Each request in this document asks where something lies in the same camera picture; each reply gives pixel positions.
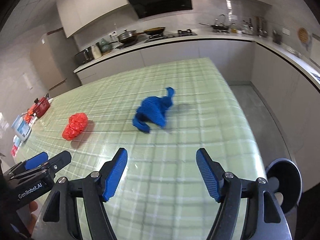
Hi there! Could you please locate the black range hood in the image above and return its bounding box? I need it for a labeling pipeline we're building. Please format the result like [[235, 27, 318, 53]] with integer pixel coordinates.
[[125, 0, 194, 20]]

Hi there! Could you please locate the black microwave oven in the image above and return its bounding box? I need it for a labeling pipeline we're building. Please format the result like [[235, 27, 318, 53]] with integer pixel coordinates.
[[74, 47, 94, 66]]

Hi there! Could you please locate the black utensil holder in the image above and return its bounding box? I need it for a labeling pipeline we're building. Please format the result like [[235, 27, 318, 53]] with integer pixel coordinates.
[[272, 29, 282, 45]]

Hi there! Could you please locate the green ceramic teapot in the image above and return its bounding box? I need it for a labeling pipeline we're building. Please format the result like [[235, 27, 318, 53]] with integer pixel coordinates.
[[99, 38, 113, 54]]

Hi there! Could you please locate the person's left hand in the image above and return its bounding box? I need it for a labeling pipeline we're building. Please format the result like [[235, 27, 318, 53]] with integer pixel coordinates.
[[26, 201, 38, 234]]

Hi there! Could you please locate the round woven trivet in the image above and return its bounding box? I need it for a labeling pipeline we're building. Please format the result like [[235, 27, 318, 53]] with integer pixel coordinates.
[[297, 28, 309, 44]]

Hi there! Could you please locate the red enamel pot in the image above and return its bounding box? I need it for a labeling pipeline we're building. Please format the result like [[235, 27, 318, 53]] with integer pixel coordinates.
[[27, 93, 50, 118]]

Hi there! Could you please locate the black pan by sink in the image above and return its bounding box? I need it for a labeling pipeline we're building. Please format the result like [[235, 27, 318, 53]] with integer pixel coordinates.
[[199, 23, 229, 31]]

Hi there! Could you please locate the green checkered tablecloth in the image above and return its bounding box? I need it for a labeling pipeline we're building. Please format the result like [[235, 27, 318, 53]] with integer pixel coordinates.
[[15, 58, 265, 239]]

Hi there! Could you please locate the white kettle jug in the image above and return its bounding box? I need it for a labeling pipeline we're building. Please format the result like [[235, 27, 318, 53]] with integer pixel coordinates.
[[91, 44, 102, 59]]

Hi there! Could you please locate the white box stack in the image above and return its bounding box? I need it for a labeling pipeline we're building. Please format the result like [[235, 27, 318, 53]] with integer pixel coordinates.
[[11, 115, 31, 158]]

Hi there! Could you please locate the black frying pan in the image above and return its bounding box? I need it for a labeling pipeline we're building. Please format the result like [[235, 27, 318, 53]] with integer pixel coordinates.
[[136, 27, 165, 36]]

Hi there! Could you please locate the black gas stove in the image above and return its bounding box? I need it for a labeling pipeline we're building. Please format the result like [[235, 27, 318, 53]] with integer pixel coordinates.
[[145, 29, 197, 43]]

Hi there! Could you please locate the blue knitted cloth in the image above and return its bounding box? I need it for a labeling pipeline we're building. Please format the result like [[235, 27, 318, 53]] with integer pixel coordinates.
[[132, 87, 175, 133]]

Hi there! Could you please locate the red plastic bag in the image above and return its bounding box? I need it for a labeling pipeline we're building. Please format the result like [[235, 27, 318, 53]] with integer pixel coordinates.
[[62, 113, 88, 141]]

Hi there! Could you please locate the beige refrigerator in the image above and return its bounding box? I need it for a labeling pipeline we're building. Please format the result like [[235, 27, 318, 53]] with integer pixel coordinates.
[[30, 28, 81, 98]]

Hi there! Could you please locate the chrome sink faucet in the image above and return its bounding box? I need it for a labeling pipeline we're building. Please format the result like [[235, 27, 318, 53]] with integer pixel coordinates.
[[215, 14, 226, 26]]

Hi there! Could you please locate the lidded grey wok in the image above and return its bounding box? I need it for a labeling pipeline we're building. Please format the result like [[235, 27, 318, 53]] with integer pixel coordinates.
[[109, 30, 145, 44]]

